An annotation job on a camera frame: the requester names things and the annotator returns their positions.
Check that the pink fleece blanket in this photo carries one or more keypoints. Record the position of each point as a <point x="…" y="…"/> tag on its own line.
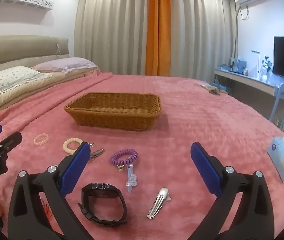
<point x="207" y="120"/>

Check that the dark metal hair clip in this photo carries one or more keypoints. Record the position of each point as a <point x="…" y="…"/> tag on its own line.
<point x="97" y="152"/>

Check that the purple coil wristband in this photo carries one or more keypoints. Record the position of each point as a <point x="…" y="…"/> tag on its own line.
<point x="114" y="158"/>

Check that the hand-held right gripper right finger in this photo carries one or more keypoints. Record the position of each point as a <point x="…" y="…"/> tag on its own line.
<point x="204" y="166"/>

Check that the clear blue hair clip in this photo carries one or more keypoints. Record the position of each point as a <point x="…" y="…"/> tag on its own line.
<point x="131" y="180"/>

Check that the brown wicker basket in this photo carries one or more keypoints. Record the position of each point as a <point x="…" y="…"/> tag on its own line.
<point x="112" y="122"/>

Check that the beige curtain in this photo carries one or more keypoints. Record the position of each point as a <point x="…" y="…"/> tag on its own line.
<point x="202" y="30"/>
<point x="109" y="27"/>

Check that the white desk lamp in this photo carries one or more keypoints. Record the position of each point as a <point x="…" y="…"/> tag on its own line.
<point x="258" y="62"/>

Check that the beige folded quilt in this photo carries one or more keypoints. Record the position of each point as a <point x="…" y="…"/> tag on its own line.
<point x="19" y="97"/>

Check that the orange curtain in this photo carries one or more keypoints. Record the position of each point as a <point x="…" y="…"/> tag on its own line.
<point x="157" y="30"/>

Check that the light purple pillow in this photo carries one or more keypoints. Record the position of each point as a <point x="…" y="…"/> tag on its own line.
<point x="67" y="63"/>

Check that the books on desk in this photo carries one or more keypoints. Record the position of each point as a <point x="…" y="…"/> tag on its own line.
<point x="239" y="65"/>

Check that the grey white desk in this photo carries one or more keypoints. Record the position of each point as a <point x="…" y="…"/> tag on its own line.
<point x="244" y="78"/>

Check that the white vase with flowers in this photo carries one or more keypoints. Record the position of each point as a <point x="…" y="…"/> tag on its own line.
<point x="266" y="72"/>

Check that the cream coil wristband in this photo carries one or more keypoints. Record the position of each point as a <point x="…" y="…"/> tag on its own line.
<point x="66" y="145"/>

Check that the colourful flat book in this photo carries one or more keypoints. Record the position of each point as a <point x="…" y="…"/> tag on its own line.
<point x="207" y="86"/>

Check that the white floral pillow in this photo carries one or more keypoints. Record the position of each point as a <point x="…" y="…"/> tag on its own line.
<point x="6" y="80"/>

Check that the beige padded headboard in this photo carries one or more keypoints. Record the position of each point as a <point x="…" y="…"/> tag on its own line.
<point x="19" y="47"/>

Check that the silver metal hair clip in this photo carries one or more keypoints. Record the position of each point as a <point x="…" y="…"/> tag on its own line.
<point x="160" y="197"/>

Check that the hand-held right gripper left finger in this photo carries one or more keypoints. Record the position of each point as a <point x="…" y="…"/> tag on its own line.
<point x="75" y="170"/>

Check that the black wristwatch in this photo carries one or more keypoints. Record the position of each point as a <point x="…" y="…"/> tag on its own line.
<point x="102" y="188"/>

